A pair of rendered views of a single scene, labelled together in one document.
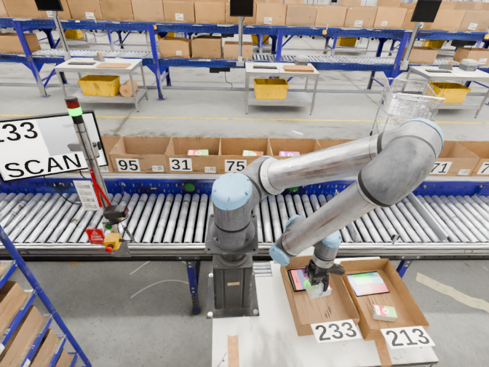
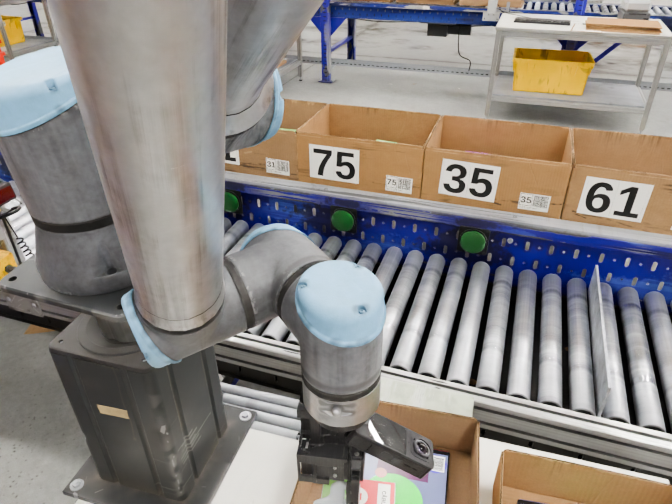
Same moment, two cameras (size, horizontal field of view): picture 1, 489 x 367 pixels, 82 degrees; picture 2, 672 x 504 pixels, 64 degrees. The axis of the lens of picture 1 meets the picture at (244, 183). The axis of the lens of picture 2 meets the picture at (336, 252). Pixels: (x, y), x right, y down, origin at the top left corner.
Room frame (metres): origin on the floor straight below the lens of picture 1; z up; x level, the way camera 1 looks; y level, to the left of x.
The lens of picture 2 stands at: (0.39, -0.50, 1.62)
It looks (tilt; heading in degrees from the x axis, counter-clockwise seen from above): 33 degrees down; 22
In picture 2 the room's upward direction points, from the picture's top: 1 degrees counter-clockwise
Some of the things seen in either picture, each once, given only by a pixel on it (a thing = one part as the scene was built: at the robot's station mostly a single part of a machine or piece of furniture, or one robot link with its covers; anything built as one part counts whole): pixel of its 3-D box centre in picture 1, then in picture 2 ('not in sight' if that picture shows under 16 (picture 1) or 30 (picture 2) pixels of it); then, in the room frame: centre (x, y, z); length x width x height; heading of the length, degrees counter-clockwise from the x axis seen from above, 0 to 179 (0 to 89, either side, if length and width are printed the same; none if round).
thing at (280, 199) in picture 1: (284, 218); (420, 308); (1.50, -0.29, 0.72); 0.52 x 0.05 x 0.05; 3
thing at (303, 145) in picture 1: (294, 156); (496, 163); (1.96, -0.39, 0.96); 0.39 x 0.29 x 0.17; 93
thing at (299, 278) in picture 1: (309, 278); (392, 475); (0.96, -0.37, 0.78); 0.19 x 0.14 x 0.02; 98
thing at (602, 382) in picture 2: (344, 214); (597, 331); (1.52, -0.71, 0.76); 0.46 x 0.01 x 0.09; 3
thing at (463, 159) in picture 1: (439, 157); not in sight; (2.01, -1.56, 0.96); 0.39 x 0.29 x 0.17; 92
